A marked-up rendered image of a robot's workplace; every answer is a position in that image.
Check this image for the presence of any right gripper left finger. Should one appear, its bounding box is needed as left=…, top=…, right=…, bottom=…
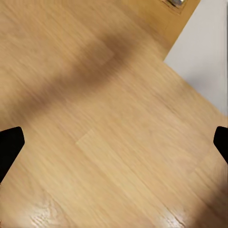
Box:
left=0, top=126, right=25, bottom=183

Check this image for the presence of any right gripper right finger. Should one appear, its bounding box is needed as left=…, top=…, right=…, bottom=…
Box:
left=213, top=126, right=228, bottom=163

